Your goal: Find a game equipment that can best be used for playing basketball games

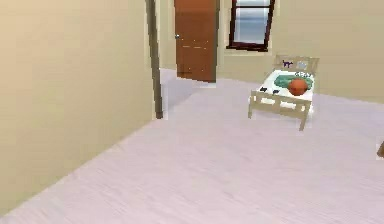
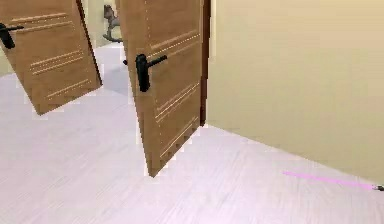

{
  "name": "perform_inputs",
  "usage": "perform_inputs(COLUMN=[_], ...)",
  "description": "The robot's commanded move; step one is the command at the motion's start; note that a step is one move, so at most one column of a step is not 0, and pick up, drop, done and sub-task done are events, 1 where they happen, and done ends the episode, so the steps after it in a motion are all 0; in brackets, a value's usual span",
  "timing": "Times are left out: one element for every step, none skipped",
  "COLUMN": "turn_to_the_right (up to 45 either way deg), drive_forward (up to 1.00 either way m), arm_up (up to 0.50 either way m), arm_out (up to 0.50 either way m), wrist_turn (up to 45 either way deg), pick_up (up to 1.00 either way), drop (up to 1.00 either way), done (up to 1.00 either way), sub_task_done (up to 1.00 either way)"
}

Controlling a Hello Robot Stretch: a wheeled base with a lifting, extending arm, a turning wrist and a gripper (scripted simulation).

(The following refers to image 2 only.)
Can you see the brown wooden room door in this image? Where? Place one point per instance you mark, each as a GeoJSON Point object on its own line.
{"type": "Point", "coordinates": [50, 56]}
{"type": "Point", "coordinates": [171, 83]}

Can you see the grey rocking horse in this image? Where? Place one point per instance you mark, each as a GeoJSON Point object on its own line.
{"type": "Point", "coordinates": [111, 25]}

